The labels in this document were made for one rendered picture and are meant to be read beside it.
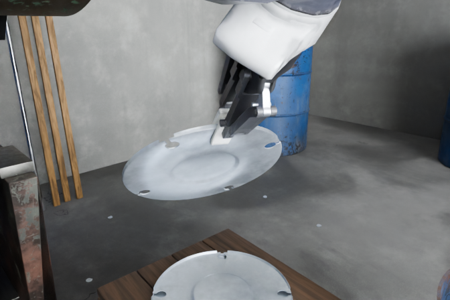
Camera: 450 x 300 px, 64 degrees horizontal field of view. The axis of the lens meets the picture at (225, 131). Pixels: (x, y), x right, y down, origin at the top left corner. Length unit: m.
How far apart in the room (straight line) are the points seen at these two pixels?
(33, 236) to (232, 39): 0.63
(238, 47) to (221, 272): 0.64
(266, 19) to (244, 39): 0.03
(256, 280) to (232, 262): 0.08
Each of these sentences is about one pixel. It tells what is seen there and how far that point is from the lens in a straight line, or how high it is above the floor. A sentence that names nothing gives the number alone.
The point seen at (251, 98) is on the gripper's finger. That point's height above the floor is 0.81.
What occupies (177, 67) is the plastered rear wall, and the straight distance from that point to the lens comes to 2.70.
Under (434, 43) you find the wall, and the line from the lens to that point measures 3.37.
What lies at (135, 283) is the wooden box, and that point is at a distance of 0.89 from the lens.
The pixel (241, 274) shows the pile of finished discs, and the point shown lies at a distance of 0.87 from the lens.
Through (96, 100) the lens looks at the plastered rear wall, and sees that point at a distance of 2.41.
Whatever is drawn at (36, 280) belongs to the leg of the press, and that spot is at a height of 0.40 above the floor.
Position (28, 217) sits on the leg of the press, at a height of 0.54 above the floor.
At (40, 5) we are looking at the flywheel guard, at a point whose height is 0.94.
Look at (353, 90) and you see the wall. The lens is 3.65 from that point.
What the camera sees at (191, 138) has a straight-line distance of 0.55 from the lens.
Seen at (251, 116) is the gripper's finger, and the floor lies 0.80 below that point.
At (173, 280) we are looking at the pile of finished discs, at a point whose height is 0.36.
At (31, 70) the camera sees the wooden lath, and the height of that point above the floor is 0.69.
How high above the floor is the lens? 0.90
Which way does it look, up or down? 16 degrees down
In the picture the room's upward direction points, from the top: straight up
